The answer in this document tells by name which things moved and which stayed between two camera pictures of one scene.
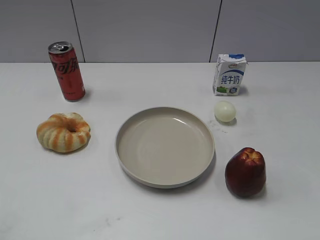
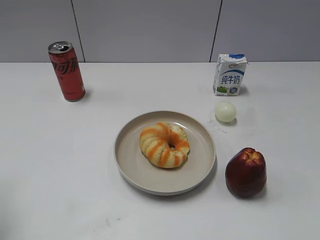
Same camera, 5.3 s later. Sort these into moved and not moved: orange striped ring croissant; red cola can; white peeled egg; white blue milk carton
Moved: orange striped ring croissant
Not moved: red cola can; white peeled egg; white blue milk carton
